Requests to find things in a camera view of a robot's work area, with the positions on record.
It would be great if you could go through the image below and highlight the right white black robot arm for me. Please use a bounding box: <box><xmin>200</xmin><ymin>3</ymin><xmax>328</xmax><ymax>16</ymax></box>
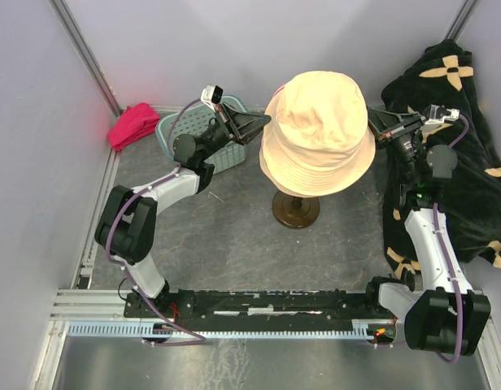
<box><xmin>363</xmin><ymin>105</ymin><xmax>491</xmax><ymax>364</ymax></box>

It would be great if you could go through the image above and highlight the black floral blanket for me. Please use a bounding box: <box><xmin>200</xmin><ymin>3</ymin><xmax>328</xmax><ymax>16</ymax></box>
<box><xmin>381</xmin><ymin>39</ymin><xmax>501</xmax><ymax>269</ymax></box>

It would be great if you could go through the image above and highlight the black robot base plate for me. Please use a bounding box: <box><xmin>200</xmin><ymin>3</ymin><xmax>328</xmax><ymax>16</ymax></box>
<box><xmin>124</xmin><ymin>288</ymin><xmax>414</xmax><ymax>331</ymax></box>

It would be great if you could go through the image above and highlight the teal plastic basket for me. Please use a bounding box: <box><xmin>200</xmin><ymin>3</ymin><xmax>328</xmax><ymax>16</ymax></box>
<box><xmin>155</xmin><ymin>103</ymin><xmax>248</xmax><ymax>175</ymax></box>

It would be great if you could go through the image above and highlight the aluminium frame post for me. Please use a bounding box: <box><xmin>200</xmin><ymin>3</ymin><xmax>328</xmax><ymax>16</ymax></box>
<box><xmin>444</xmin><ymin>0</ymin><xmax>480</xmax><ymax>41</ymax></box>
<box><xmin>48</xmin><ymin>0</ymin><xmax>124</xmax><ymax>117</ymax></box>

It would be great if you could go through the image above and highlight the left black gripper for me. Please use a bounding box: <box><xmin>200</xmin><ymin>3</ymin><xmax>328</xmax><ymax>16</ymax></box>
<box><xmin>198</xmin><ymin>102</ymin><xmax>273</xmax><ymax>163</ymax></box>

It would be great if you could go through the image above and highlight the right aluminium frame post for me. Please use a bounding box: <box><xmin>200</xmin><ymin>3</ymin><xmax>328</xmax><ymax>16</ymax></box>
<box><xmin>444</xmin><ymin>0</ymin><xmax>480</xmax><ymax>41</ymax></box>

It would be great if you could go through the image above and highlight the dark wooden hat stand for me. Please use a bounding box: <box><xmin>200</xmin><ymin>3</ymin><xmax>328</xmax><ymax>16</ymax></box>
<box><xmin>272</xmin><ymin>191</ymin><xmax>320</xmax><ymax>229</ymax></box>

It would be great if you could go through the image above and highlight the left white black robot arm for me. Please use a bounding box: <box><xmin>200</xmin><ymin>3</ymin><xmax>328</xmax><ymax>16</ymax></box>
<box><xmin>94</xmin><ymin>103</ymin><xmax>271</xmax><ymax>317</ymax></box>

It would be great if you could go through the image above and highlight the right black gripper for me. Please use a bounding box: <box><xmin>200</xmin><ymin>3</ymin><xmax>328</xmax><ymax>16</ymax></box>
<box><xmin>358</xmin><ymin>107</ymin><xmax>425</xmax><ymax>184</ymax></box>

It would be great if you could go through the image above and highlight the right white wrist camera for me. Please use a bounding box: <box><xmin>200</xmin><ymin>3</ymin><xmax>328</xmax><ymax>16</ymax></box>
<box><xmin>421</xmin><ymin>104</ymin><xmax>460</xmax><ymax>126</ymax></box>

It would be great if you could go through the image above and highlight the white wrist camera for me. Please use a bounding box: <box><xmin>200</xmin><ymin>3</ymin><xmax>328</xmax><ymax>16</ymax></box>
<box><xmin>200</xmin><ymin>84</ymin><xmax>223</xmax><ymax>111</ymax></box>
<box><xmin>421</xmin><ymin>104</ymin><xmax>460</xmax><ymax>126</ymax></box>

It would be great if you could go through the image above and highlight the left aluminium frame post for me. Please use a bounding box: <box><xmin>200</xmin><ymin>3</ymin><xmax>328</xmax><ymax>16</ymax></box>
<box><xmin>48</xmin><ymin>0</ymin><xmax>124</xmax><ymax>117</ymax></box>

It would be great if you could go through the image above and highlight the light blue cable duct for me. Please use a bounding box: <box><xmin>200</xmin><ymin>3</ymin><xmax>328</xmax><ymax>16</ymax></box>
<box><xmin>68</xmin><ymin>321</ymin><xmax>373</xmax><ymax>340</ymax></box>

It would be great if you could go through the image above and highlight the red cloth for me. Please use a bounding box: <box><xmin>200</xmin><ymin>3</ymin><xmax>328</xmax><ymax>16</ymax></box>
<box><xmin>107</xmin><ymin>102</ymin><xmax>160</xmax><ymax>151</ymax></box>

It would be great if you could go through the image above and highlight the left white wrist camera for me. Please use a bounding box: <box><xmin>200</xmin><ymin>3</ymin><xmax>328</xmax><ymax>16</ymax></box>
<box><xmin>200</xmin><ymin>84</ymin><xmax>223</xmax><ymax>111</ymax></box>

